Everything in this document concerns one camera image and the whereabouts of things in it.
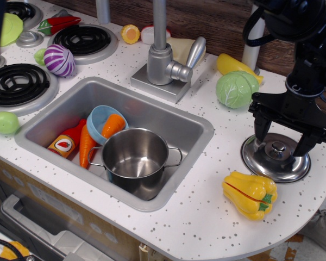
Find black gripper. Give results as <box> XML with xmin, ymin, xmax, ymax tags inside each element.
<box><xmin>249</xmin><ymin>81</ymin><xmax>326</xmax><ymax>157</ymax></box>

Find steel pot lid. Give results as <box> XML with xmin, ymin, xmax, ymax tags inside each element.
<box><xmin>241</xmin><ymin>133</ymin><xmax>311</xmax><ymax>184</ymax></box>

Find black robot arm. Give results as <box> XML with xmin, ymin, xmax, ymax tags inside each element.
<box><xmin>243</xmin><ymin>1</ymin><xmax>326</xmax><ymax>157</ymax></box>

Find green toy cabbage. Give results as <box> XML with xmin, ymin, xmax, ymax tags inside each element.
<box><xmin>216</xmin><ymin>71</ymin><xmax>260</xmax><ymax>109</ymax></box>

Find yellow toy bell pepper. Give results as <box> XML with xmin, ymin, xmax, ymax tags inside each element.
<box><xmin>222</xmin><ymin>171</ymin><xmax>278</xmax><ymax>221</ymax></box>

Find yellow toy squash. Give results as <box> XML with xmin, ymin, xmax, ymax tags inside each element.
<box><xmin>216</xmin><ymin>53</ymin><xmax>264</xmax><ymax>84</ymax></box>

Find cream toy cheese wedge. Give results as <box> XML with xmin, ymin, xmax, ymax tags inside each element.
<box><xmin>167</xmin><ymin>37</ymin><xmax>206</xmax><ymax>68</ymax></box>

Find silver toy faucet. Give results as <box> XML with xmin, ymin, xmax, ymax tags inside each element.
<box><xmin>130</xmin><ymin>1</ymin><xmax>206</xmax><ymax>103</ymax></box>

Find red white toy radish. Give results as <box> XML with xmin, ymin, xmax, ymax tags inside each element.
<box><xmin>141</xmin><ymin>25</ymin><xmax>156</xmax><ymax>45</ymax></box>

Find orange toy carrot in bowl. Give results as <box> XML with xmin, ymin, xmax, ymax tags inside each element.
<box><xmin>101</xmin><ymin>114</ymin><xmax>126</xmax><ymax>139</ymax></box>

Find light blue toy bowl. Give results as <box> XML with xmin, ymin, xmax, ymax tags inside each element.
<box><xmin>87</xmin><ymin>105</ymin><xmax>129</xmax><ymax>145</ymax></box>

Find silver toy sink basin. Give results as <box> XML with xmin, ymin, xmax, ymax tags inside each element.
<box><xmin>15</xmin><ymin>77</ymin><xmax>214</xmax><ymax>212</ymax></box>

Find red toy ketchup bottle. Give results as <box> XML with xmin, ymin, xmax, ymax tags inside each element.
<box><xmin>47</xmin><ymin>119</ymin><xmax>86</xmax><ymax>158</ymax></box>

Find left grey support pole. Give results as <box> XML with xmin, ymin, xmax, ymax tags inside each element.
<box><xmin>96</xmin><ymin>0</ymin><xmax>111</xmax><ymax>24</ymax></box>

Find purple toy onion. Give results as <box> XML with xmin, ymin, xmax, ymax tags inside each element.
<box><xmin>43</xmin><ymin>44</ymin><xmax>76</xmax><ymax>77</ymax></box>

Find red toy chili pepper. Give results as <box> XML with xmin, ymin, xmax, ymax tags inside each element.
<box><xmin>37</xmin><ymin>16</ymin><xmax>81</xmax><ymax>35</ymax></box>

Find small green toy vegetable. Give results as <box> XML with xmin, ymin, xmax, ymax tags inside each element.
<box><xmin>34</xmin><ymin>48</ymin><xmax>46</xmax><ymax>66</ymax></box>

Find silver stove knob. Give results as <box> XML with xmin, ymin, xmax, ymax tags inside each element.
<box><xmin>0</xmin><ymin>55</ymin><xmax>7</xmax><ymax>68</ymax></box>
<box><xmin>16</xmin><ymin>30</ymin><xmax>43</xmax><ymax>48</ymax></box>

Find front black stove burner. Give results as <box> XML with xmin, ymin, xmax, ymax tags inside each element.
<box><xmin>0</xmin><ymin>64</ymin><xmax>59</xmax><ymax>116</ymax></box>

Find green toy apple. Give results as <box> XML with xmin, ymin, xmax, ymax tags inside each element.
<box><xmin>0</xmin><ymin>111</ymin><xmax>20</xmax><ymax>134</ymax></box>

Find silver stove knob left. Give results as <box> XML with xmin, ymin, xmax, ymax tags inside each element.
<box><xmin>0</xmin><ymin>55</ymin><xmax>7</xmax><ymax>68</ymax></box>

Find light green toy plate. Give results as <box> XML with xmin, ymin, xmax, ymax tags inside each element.
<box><xmin>0</xmin><ymin>13</ymin><xmax>23</xmax><ymax>47</ymax></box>

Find yellow object bottom left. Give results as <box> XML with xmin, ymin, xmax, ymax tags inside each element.
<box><xmin>0</xmin><ymin>241</ymin><xmax>30</xmax><ymax>260</ymax></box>

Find black braided cable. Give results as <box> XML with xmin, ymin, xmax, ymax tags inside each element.
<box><xmin>242</xmin><ymin>5</ymin><xmax>278</xmax><ymax>47</ymax></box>

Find steel pot with handles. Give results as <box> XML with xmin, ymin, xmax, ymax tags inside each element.
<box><xmin>90</xmin><ymin>128</ymin><xmax>183</xmax><ymax>201</ymax></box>

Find grey oven door handle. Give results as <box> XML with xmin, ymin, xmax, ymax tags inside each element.
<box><xmin>1</xmin><ymin>195</ymin><xmax>110</xmax><ymax>261</ymax></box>

